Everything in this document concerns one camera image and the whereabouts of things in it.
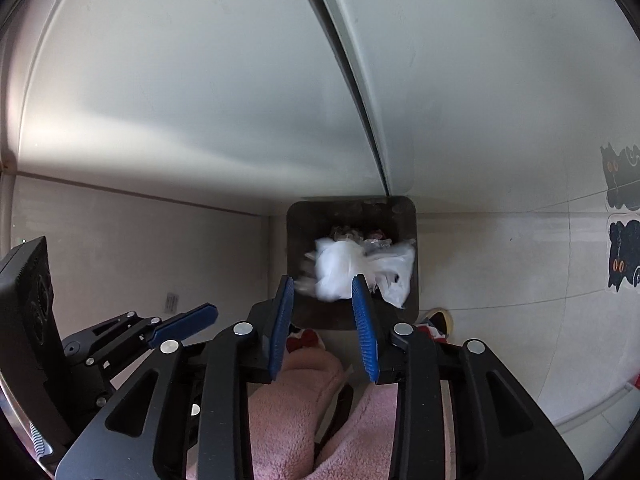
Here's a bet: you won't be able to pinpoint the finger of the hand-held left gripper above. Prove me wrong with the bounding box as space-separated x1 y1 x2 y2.
150 302 220 347

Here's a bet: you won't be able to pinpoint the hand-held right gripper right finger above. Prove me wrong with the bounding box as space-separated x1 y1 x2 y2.
351 273 585 480

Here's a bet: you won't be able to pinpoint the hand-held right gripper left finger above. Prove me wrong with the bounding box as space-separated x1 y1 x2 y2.
55 274 296 480

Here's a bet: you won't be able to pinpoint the white plastic bag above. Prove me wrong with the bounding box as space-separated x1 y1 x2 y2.
295 237 417 309

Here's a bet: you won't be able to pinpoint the dark trash bin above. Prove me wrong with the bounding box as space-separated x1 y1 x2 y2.
286 195 420 332

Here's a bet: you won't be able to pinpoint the pink fleece pants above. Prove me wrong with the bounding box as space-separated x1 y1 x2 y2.
185 342 402 480

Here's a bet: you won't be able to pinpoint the white refrigerator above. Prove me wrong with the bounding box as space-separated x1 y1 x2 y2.
0 0 419 219

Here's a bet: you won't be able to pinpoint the black cat floor sticker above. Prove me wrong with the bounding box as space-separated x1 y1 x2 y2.
606 212 640 292

